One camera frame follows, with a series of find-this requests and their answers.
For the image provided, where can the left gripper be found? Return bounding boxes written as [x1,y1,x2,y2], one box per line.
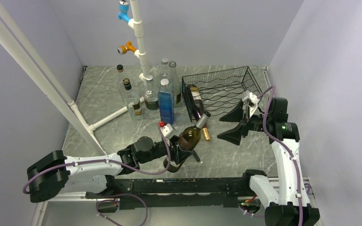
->
[140,135,193,164]

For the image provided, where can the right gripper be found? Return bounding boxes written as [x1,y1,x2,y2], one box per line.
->
[217,98,272,145]

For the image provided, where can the green wine bottle silver cap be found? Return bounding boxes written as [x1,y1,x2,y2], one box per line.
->
[164,111,211,173]

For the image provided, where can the red wine bottle gold cap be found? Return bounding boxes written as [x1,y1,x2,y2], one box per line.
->
[187,85,211,141]

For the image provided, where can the clear bottle dark label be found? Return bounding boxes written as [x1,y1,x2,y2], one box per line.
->
[144,75,159,111]

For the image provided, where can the blue label clear bottle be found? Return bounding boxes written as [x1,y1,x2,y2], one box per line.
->
[158,79,174,124]

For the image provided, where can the clear frosted wine bottle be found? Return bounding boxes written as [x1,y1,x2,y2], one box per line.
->
[169,61,182,107]

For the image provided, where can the clear bottle white label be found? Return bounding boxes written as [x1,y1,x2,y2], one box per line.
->
[116,65,132,102]

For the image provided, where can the round clear glass bottle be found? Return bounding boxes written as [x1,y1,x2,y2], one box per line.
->
[157,58,169,86]

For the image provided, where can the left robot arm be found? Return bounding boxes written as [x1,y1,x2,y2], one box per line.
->
[23,136,193,203]

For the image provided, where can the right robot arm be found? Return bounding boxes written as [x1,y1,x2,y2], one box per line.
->
[217,97,320,226]

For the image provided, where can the small grey hammer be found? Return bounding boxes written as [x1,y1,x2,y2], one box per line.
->
[191,150,201,162]

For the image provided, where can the orange pipe nozzle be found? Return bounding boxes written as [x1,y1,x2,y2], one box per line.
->
[117,41,137,55]

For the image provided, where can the blue pipe nozzle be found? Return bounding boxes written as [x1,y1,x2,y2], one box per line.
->
[117,0,130,23]

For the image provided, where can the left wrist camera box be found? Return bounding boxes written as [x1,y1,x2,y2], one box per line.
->
[158,121,176,139]

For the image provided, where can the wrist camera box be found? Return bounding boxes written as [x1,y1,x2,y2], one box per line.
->
[241,90,259,118]
[158,121,176,139]

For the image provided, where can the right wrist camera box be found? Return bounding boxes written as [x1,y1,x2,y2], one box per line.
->
[241,90,259,118]

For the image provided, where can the black wire wine rack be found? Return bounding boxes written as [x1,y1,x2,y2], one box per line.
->
[181,66,262,121]

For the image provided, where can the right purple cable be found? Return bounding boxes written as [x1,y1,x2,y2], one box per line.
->
[238,86,312,226]

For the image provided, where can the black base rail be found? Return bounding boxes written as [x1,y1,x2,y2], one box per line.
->
[85,176,255,208]

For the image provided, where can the white pvc pipe frame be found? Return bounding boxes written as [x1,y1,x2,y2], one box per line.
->
[0,0,148,152]

